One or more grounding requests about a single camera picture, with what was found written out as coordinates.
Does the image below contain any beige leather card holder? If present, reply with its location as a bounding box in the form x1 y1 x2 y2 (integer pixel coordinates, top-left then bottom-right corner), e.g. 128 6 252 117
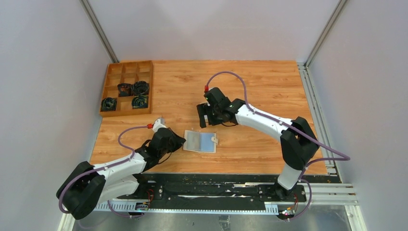
183 130 219 154

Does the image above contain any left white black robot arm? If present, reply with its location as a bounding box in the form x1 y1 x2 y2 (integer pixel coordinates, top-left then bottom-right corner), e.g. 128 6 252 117
56 127 186 220

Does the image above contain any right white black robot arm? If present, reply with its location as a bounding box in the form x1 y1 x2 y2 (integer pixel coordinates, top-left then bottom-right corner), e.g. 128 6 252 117
196 88 319 192

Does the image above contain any rolled dark belt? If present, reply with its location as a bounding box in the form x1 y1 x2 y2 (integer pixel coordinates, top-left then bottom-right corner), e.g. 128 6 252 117
131 95 148 109
101 97 117 112
117 83 132 97
130 81 150 96

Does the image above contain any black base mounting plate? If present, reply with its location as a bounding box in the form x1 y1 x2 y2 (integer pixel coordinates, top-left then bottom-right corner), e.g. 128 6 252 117
86 172 342 211

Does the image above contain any wooden compartment organizer box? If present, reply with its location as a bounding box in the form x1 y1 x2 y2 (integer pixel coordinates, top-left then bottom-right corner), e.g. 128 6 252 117
100 60 154 117

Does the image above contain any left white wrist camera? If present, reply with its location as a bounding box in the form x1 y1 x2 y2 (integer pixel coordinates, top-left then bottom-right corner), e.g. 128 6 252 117
147 117 167 132

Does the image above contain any right aluminium frame post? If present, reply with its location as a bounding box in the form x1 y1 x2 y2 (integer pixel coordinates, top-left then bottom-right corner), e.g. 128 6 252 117
304 0 349 69

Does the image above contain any aluminium frame post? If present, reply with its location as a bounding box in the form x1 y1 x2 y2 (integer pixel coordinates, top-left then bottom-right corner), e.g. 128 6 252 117
304 0 349 69
79 0 120 63

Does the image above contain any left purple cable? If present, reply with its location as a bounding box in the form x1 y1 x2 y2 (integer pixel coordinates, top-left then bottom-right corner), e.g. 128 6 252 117
58 125 153 218

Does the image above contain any purple cable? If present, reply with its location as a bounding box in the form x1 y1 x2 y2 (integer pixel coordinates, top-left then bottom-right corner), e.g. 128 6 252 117
58 125 153 218
204 71 351 220

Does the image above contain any aluminium front rail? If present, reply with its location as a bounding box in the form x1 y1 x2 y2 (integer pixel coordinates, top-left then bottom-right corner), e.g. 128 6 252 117
91 181 358 217

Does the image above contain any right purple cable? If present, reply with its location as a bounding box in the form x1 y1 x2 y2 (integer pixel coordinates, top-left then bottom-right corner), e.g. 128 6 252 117
204 71 351 220

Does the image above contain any left aluminium frame post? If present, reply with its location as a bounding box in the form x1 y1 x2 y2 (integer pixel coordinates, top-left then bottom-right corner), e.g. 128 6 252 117
79 0 120 63

